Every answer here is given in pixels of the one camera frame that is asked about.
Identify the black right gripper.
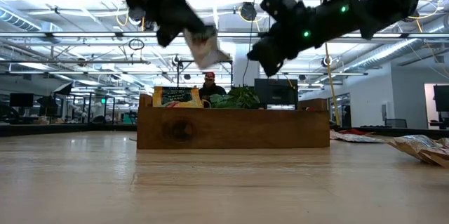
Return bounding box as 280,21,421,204
247,6,328,78

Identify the gold vanilla cinnamon tea packet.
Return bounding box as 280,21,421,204
403,134,449,147
182,25,232,70
385,136,449,168

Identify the yellow peach tea packet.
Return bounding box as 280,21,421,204
152,86,204,109

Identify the wooden three-compartment tea box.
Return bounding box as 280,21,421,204
136,93,330,150

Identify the green potted plant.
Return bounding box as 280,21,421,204
209,86,261,110

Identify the person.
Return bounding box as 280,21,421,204
199,72,228,108

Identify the long ceiling light bar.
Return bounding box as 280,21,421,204
0,31,449,39

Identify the black desk monitor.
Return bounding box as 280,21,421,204
9,93,35,108

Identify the black background rig frame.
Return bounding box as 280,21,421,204
176,58,234,93

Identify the black ceiling cable reel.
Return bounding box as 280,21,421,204
126,5,152,31
240,1,259,22

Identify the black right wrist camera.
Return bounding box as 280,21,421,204
259,0,308,20

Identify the black hanging cable loop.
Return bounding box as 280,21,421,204
128,38,145,51

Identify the yellow hanging cable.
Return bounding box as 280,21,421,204
324,43,341,126

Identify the black frame workstation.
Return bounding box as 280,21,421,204
69,92,116,125

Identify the black wall monitor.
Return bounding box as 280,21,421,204
433,84,449,130

